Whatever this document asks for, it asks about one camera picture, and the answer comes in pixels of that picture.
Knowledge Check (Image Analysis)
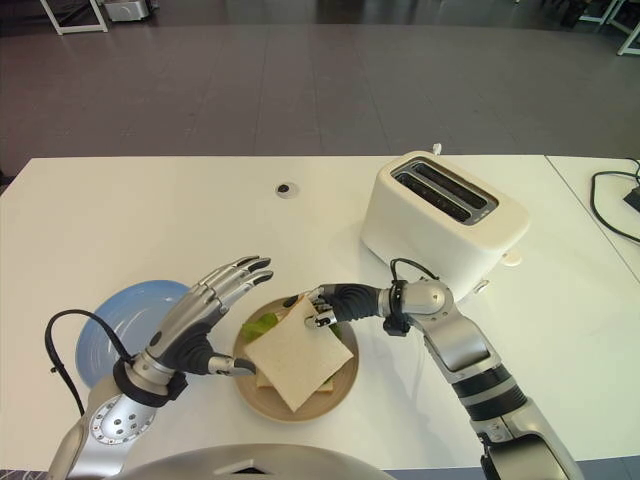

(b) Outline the thin black power cable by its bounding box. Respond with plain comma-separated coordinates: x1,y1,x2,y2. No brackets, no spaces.
591,156,640,242

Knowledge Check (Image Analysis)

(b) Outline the green lettuce leaf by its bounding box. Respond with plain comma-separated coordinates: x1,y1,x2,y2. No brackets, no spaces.
241,296,346,389

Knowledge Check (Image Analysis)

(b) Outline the white table frame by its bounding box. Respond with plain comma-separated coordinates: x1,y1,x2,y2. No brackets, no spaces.
577,0,640,57
38,0,110,36

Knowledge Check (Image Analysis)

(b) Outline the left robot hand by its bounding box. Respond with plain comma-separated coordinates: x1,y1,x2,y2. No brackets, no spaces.
132,255,276,381

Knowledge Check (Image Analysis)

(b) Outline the silver metal box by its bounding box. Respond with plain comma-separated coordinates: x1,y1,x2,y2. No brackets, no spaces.
104,0,152,23

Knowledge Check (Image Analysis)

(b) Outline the beige plate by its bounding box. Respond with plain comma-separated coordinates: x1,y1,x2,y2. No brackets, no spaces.
232,295,361,423

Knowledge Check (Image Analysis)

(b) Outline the bread slice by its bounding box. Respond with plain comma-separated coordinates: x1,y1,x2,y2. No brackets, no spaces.
242,294,355,414
255,371,336,398

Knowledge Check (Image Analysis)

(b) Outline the robot body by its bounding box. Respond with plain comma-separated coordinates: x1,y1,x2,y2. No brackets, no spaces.
117,443,387,480

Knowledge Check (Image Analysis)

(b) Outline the cream toaster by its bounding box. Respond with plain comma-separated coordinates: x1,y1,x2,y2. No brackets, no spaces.
360,150,531,304

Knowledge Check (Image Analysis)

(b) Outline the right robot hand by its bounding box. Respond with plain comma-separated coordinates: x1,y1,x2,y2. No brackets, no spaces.
302,282,391,332

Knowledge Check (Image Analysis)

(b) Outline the blue plate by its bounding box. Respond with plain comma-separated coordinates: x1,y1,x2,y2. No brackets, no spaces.
74,279,194,392

